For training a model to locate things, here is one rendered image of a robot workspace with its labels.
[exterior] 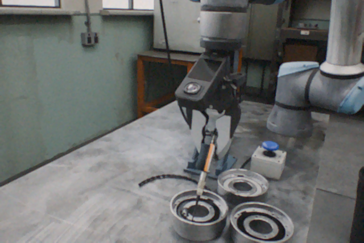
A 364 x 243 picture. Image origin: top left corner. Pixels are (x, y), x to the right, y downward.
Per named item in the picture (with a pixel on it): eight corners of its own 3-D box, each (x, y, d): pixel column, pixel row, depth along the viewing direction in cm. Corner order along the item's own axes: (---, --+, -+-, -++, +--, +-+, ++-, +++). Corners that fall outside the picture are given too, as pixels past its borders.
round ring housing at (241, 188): (271, 215, 60) (273, 197, 58) (216, 211, 60) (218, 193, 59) (262, 186, 70) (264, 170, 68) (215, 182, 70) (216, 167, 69)
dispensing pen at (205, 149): (180, 218, 51) (206, 123, 55) (188, 218, 55) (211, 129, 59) (192, 222, 50) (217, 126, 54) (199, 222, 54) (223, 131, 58)
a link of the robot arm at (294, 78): (286, 94, 110) (292, 57, 106) (323, 103, 101) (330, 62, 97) (267, 99, 103) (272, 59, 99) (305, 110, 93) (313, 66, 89)
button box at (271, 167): (278, 180, 72) (281, 162, 71) (249, 172, 75) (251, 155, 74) (285, 166, 79) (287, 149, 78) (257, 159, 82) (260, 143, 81)
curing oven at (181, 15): (211, 57, 271) (216, -22, 252) (153, 51, 298) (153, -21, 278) (233, 50, 324) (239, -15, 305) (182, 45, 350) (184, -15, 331)
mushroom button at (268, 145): (274, 167, 73) (277, 148, 72) (258, 163, 75) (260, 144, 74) (278, 160, 77) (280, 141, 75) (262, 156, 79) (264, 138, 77)
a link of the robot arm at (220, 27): (239, 13, 45) (189, 11, 48) (236, 44, 46) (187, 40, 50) (252, 13, 51) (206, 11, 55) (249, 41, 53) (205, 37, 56)
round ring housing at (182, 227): (207, 254, 50) (208, 233, 48) (157, 227, 55) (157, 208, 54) (236, 221, 58) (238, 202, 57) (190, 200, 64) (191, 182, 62)
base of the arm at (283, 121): (271, 118, 115) (274, 93, 112) (314, 126, 108) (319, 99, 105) (261, 131, 102) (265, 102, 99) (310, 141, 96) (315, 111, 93)
